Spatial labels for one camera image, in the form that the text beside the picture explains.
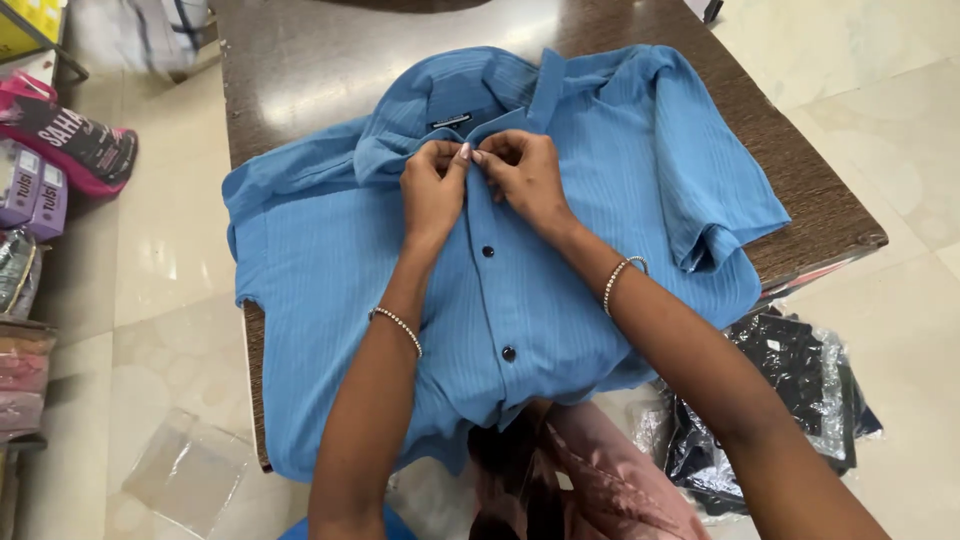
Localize person's left hand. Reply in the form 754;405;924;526
399;139;474;252

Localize person's right hand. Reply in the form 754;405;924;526
471;129;578;240

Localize blue ribbed button shirt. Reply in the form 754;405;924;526
222;43;792;484

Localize dark wooden table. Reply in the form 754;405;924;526
210;0;890;474

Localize person's pink clothing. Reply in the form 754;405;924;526
468;399;714;540

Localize white plaid cloth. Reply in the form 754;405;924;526
112;0;213;84

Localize black garments in plastic bags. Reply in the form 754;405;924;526
628;306;885;520

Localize blue cloth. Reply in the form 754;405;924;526
277;507;420;540

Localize pink and black bag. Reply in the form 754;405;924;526
0;69;140;199

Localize clear plastic bag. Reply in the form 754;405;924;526
121;407;256;538

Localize purple packet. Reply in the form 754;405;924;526
27;162;70;243
0;141;43;229

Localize green patterned packet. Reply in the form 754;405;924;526
0;228;45;322

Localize yellow box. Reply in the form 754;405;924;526
0;0;69;63

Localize stack of folded pink cloths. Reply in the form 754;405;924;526
0;318;58;445

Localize beaded bracelet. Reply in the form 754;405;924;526
602;255;651;318
367;306;425;360

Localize metal rack frame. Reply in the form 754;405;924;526
0;0;91;85

